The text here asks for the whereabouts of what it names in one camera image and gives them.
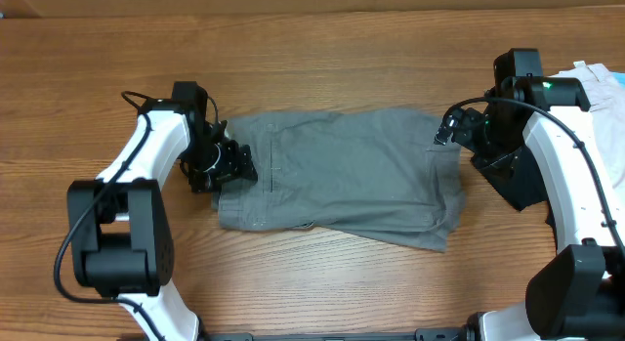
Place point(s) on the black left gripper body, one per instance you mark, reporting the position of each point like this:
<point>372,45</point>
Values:
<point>207,159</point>

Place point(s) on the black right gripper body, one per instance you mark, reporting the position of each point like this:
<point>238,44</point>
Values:
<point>481,138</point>

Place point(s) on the grey shorts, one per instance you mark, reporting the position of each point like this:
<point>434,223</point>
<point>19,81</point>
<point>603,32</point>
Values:
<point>376,174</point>

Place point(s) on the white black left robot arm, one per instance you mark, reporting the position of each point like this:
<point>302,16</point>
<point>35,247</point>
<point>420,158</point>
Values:
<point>119,248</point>

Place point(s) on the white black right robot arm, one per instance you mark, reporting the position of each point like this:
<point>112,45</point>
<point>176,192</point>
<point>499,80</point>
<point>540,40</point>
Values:
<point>535,142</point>

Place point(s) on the black folded garment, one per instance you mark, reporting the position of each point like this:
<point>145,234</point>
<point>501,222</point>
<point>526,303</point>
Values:
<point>517,178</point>

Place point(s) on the light beige folded shorts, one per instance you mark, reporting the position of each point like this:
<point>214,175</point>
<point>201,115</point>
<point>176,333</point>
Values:
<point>606,97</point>

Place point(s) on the light blue cloth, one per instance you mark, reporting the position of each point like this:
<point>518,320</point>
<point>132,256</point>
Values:
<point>620,77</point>

